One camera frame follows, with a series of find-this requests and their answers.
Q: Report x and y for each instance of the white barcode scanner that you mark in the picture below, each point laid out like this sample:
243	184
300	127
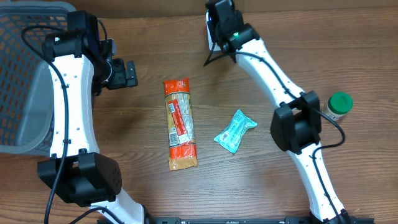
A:
209	27

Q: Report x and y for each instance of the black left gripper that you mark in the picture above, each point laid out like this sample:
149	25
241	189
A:
125	73

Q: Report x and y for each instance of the green lid jar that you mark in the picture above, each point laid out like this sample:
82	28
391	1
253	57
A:
338	105

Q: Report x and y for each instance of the grey plastic mesh basket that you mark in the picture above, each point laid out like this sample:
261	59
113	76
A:
26	84

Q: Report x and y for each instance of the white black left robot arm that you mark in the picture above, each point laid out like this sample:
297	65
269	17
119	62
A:
81	65

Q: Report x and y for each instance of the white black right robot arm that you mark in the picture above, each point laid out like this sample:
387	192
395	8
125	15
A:
296	122

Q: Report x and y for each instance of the teal wet wipes packet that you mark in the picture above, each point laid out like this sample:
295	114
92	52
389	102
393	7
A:
230	138

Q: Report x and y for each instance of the orange spaghetti pasta packet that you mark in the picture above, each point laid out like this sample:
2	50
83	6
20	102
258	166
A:
180	126

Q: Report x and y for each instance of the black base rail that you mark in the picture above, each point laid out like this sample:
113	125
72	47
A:
287	220

